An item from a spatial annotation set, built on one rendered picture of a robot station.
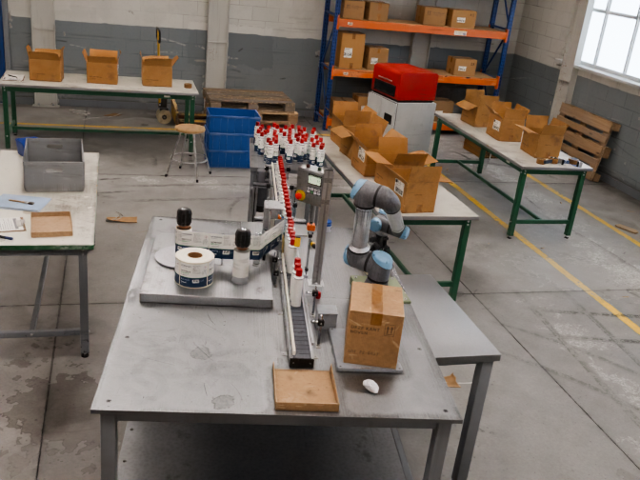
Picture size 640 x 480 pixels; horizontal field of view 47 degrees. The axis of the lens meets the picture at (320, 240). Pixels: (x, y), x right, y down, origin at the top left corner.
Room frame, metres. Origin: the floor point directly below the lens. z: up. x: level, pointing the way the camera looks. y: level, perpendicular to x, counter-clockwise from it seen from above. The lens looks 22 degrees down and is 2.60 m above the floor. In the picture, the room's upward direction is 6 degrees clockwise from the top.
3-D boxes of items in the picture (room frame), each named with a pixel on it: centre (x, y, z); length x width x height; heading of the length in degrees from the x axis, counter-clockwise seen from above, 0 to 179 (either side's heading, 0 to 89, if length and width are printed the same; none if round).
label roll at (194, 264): (3.44, 0.64, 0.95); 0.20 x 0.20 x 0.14
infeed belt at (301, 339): (3.61, 0.13, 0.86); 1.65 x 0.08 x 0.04; 8
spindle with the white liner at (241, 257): (3.49, 0.40, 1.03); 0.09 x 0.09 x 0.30
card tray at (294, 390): (2.62, -0.01, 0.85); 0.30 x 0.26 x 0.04; 8
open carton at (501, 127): (8.02, -1.87, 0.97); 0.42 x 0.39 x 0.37; 105
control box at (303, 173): (3.73, 0.07, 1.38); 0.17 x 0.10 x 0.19; 63
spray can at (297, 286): (3.28, 0.09, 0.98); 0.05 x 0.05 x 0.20
